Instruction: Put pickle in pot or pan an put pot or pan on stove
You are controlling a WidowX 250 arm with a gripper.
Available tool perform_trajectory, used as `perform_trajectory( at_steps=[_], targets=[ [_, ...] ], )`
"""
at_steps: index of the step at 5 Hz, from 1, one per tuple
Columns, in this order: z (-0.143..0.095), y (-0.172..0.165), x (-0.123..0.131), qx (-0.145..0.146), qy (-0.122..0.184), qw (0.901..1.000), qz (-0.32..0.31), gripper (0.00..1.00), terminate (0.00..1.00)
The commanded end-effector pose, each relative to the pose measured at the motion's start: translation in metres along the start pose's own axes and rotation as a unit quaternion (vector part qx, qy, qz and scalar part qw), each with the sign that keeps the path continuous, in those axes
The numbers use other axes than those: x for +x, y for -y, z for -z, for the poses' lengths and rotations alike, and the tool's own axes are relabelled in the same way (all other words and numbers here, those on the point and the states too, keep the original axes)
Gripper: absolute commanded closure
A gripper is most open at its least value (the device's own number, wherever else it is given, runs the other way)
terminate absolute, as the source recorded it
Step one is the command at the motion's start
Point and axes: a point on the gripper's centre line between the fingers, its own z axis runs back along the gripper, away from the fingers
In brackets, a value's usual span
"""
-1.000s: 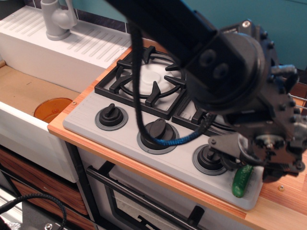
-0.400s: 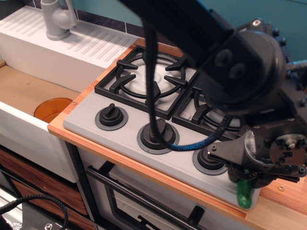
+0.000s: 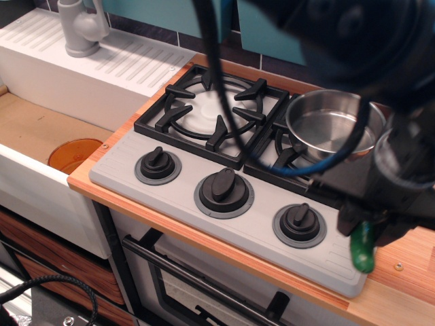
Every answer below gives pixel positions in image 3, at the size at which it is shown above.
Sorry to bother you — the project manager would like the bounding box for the black oven door handle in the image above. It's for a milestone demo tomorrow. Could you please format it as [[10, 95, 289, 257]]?
[[122, 230, 290, 325]]

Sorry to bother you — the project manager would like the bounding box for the black blue braided cable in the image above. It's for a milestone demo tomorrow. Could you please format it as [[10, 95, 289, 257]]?
[[192, 0, 371, 177]]

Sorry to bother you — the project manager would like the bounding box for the black stove knob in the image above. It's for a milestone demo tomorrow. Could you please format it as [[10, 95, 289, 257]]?
[[135, 146, 182, 186], [273, 203, 327, 249], [194, 168, 255, 219]]

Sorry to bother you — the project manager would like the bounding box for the black left stove knob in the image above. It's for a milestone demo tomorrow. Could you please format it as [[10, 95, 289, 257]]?
[[135, 146, 182, 186]]

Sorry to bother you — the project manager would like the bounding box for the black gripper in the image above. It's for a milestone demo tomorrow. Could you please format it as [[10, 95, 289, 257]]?
[[314, 103, 434, 247]]

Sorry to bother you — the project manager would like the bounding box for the teal cabinet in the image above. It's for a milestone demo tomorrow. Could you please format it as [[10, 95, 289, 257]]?
[[237, 1, 305, 65], [103, 0, 233, 41]]

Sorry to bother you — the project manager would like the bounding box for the black left burner grate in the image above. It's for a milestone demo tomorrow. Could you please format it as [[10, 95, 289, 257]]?
[[134, 65, 290, 170]]

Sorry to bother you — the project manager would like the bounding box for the grey toy stove top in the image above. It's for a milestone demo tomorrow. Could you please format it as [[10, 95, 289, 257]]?
[[89, 65, 366, 297]]

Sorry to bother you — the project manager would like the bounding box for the green toy pickle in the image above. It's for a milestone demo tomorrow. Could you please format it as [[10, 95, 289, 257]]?
[[350, 221, 375, 274]]

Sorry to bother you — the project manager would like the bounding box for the black burner grate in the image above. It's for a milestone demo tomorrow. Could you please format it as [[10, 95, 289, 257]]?
[[134, 65, 290, 170], [243, 115, 344, 210]]

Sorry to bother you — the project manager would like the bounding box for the orange plastic plate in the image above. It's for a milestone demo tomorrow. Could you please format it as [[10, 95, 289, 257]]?
[[48, 138, 103, 175]]

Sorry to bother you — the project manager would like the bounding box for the black right stove knob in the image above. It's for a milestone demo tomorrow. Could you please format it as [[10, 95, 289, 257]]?
[[273, 203, 327, 249]]

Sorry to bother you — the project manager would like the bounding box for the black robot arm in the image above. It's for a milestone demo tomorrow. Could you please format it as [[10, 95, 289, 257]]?
[[255, 1, 434, 247]]

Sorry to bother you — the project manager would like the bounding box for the grey toy faucet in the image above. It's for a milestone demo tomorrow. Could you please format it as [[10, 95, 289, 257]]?
[[57, 0, 109, 58]]

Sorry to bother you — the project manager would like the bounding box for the white toy sink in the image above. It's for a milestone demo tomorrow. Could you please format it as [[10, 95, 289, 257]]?
[[1, 9, 194, 259]]

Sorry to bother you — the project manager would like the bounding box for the oven door with window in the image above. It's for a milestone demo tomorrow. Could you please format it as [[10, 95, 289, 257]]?
[[110, 206, 368, 326]]

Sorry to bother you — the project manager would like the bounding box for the black right burner grate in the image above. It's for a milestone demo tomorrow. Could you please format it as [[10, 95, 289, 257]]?
[[243, 115, 344, 210]]

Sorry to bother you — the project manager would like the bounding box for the wood grain drawer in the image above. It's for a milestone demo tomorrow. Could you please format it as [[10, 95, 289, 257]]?
[[1, 208, 134, 325]]

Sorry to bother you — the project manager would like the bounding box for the teal cabinet right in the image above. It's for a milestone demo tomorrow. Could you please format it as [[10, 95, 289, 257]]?
[[237, 1, 305, 65]]

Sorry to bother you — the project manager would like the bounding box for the stainless steel pot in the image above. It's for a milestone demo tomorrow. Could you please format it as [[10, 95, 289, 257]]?
[[285, 89, 388, 164]]

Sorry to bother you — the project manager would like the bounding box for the teal cabinet left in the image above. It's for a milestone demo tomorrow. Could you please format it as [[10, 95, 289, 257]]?
[[103, 0, 233, 41]]

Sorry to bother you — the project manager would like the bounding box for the black braided cable lower left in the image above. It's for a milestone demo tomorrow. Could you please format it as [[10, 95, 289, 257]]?
[[0, 274, 100, 326]]

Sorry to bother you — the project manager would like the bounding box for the black middle stove knob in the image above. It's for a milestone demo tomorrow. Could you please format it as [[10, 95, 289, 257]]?
[[194, 168, 255, 219]]

